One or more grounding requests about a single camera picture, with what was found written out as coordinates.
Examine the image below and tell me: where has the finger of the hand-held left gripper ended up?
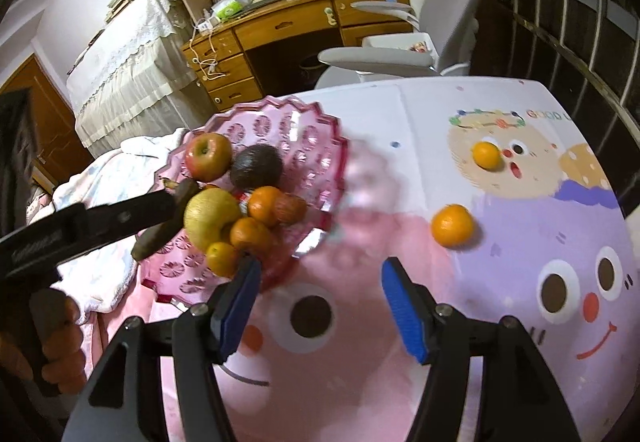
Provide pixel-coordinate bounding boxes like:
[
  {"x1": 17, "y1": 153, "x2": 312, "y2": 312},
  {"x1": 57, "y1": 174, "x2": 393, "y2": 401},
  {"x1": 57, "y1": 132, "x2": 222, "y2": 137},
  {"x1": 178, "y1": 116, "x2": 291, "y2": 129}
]
[{"x1": 80, "y1": 191, "x2": 181, "y2": 255}]

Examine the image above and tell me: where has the dark avocado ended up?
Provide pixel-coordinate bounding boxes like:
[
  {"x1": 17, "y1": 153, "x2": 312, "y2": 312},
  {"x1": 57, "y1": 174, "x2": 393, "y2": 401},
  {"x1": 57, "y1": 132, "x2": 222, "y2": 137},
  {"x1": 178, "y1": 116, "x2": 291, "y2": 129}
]
[{"x1": 229, "y1": 145, "x2": 284, "y2": 190}]

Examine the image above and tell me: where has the yellow speckled apple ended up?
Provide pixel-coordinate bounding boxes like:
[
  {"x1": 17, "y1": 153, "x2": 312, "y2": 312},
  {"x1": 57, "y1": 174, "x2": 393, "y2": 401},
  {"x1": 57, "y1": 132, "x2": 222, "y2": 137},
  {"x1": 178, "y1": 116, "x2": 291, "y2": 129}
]
[{"x1": 183, "y1": 188, "x2": 242, "y2": 251}]

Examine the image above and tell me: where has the cartoon printed tablecloth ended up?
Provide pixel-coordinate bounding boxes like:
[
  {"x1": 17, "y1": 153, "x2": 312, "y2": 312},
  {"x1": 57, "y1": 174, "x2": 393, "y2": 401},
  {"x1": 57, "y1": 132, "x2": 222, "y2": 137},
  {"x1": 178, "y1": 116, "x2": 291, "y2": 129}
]
[{"x1": 97, "y1": 76, "x2": 626, "y2": 442}]

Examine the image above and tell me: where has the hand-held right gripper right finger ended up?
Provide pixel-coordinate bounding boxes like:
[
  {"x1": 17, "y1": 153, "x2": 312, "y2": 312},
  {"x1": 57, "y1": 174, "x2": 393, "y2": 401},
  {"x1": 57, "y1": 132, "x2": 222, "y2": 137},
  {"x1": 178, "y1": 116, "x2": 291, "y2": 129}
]
[{"x1": 381, "y1": 257, "x2": 583, "y2": 442}]

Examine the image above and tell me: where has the white lace cover cloth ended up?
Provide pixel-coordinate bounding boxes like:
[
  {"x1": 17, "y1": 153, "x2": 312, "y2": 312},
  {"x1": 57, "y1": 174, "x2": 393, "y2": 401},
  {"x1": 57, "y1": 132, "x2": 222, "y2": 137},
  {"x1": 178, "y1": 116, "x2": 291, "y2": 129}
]
[{"x1": 66, "y1": 0, "x2": 211, "y2": 160}]

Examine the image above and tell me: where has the wooden door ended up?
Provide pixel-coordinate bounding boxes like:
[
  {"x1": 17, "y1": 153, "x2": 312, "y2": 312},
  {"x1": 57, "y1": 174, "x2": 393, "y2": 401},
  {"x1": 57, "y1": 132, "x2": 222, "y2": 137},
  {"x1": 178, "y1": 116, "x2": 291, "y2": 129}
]
[{"x1": 0, "y1": 54, "x2": 76, "y2": 193}]

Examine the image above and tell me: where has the overripe dark banana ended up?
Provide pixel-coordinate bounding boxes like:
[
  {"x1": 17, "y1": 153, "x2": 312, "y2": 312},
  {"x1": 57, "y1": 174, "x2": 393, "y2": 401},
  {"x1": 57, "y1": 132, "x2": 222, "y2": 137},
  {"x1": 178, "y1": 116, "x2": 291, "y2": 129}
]
[{"x1": 131, "y1": 178, "x2": 202, "y2": 260}]

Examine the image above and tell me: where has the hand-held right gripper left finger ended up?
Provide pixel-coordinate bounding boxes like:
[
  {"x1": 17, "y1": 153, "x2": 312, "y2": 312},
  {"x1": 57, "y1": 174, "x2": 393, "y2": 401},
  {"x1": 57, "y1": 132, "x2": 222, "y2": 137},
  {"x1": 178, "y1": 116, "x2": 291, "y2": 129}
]
[{"x1": 60, "y1": 258, "x2": 263, "y2": 442}]

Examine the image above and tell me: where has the wooden desk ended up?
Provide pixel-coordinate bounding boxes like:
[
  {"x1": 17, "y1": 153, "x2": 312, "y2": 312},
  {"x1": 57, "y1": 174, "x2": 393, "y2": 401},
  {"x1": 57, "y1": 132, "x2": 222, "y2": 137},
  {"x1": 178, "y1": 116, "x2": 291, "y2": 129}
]
[{"x1": 182, "y1": 0, "x2": 431, "y2": 113}]

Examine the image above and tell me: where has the small tangerine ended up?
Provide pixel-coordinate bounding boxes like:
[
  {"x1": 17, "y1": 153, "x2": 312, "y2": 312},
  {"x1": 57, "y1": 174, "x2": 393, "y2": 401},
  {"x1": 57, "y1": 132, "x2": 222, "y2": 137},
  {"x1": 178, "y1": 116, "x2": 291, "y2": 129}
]
[{"x1": 472, "y1": 141, "x2": 502, "y2": 171}]

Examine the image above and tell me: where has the pink plastic fruit bowl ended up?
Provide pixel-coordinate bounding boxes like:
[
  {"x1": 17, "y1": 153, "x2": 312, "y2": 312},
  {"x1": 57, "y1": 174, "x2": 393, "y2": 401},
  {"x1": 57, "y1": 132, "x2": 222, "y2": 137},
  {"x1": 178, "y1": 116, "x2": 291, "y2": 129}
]
[{"x1": 140, "y1": 95, "x2": 351, "y2": 307}]

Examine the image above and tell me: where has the white storage box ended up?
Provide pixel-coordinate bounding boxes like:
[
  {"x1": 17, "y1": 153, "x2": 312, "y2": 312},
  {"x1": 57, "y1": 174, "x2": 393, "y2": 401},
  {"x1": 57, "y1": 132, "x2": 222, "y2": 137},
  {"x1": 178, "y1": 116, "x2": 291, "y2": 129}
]
[{"x1": 361, "y1": 32, "x2": 435, "y2": 61}]

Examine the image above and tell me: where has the red apple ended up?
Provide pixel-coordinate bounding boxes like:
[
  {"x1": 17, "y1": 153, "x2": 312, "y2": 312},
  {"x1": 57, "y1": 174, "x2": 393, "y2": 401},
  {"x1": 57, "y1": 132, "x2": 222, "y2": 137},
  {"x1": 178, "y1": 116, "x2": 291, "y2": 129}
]
[{"x1": 185, "y1": 132, "x2": 233, "y2": 183}]

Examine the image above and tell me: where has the green tissue pack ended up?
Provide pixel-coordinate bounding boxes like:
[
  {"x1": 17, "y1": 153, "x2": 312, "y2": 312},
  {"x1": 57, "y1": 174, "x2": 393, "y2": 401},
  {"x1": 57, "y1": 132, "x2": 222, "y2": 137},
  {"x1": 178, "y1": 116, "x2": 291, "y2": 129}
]
[{"x1": 210, "y1": 0, "x2": 256, "y2": 22}]

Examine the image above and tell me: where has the small brown fruit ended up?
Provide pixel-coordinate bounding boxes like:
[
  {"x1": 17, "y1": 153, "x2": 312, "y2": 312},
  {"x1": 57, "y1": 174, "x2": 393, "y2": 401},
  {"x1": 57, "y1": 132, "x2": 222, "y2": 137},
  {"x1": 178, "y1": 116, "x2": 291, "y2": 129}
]
[{"x1": 275, "y1": 194, "x2": 308, "y2": 224}]

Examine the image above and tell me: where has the white charger cable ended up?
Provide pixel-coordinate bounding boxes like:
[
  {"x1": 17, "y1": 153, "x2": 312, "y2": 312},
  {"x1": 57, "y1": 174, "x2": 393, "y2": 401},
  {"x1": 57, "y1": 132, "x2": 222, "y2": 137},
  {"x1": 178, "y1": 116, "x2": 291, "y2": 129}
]
[{"x1": 187, "y1": 22, "x2": 223, "y2": 83}]

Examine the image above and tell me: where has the person's left hand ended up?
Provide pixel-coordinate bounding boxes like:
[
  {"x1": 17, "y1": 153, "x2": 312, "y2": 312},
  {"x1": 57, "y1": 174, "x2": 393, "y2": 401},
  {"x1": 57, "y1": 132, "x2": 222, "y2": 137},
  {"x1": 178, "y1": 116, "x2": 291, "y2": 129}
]
[{"x1": 0, "y1": 289, "x2": 87, "y2": 395}]

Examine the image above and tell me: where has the white fleece blanket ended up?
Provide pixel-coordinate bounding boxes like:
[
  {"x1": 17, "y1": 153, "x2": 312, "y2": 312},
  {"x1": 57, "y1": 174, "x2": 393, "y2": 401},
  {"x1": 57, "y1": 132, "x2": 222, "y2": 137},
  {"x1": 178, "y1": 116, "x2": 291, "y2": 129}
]
[{"x1": 25, "y1": 127, "x2": 191, "y2": 313}]

